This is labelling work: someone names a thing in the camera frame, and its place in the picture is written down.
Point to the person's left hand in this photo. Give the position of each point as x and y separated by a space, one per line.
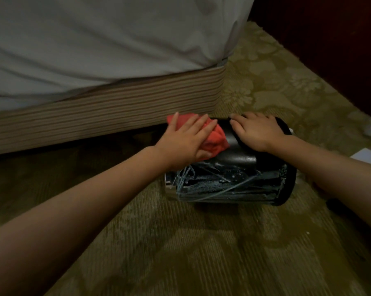
180 146

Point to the person's right hand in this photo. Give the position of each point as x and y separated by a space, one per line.
261 132

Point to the person's right thumb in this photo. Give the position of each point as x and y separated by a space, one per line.
237 129

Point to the person's left little finger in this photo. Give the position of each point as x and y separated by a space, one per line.
174 122

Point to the person's left middle finger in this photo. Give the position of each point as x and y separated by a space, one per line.
199 123

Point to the person's left thumb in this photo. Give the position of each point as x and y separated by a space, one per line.
205 155

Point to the red cloth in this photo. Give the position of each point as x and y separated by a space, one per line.
217 141

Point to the black waste bin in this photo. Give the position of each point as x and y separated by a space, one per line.
240 155

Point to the person's right forearm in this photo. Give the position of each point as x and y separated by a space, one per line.
327 169

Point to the person's left forearm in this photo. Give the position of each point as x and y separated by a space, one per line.
80 206

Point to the striped bed base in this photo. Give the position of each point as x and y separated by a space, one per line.
111 107

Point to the white bed sheet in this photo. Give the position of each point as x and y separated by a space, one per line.
105 43

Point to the dark wooden furniture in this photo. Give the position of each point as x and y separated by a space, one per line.
327 36

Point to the white paper sheet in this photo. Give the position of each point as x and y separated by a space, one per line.
368 157

